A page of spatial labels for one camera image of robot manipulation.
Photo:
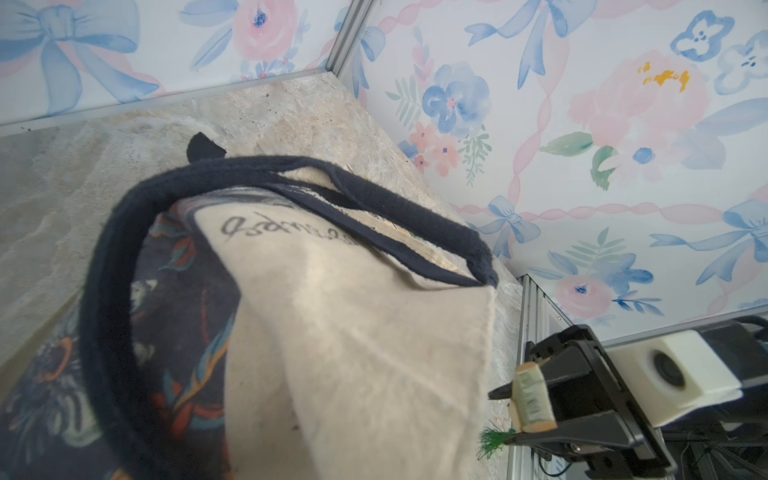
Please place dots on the dark green fan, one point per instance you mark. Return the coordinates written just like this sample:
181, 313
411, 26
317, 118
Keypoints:
529, 406

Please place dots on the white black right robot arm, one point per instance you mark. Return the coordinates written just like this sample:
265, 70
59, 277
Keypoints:
741, 343

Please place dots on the aluminium corner post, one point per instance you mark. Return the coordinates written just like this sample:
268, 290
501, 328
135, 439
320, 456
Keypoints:
351, 27
540, 318

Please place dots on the aluminium corner post right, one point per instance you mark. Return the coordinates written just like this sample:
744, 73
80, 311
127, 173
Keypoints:
540, 318

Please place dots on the beige tote bag navy handles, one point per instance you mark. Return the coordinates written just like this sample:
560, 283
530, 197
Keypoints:
268, 317

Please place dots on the aluminium corner post left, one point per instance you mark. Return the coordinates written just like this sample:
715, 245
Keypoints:
351, 27

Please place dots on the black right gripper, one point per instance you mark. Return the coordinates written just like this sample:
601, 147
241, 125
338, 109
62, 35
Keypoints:
599, 422

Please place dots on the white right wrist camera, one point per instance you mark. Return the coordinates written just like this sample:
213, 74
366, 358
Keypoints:
671, 376

